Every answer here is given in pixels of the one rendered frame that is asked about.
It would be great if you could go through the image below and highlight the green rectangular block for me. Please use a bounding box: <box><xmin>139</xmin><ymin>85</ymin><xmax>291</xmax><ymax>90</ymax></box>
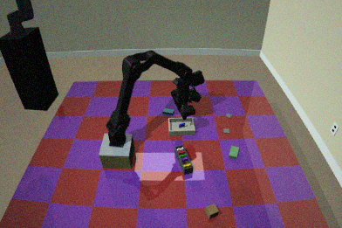
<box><xmin>229</xmin><ymin>145</ymin><xmax>239</xmax><ymax>159</ymax></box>

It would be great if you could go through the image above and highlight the teal rectangular block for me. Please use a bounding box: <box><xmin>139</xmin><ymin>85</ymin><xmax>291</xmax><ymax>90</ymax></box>
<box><xmin>163</xmin><ymin>108</ymin><xmax>174</xmax><ymax>115</ymax></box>

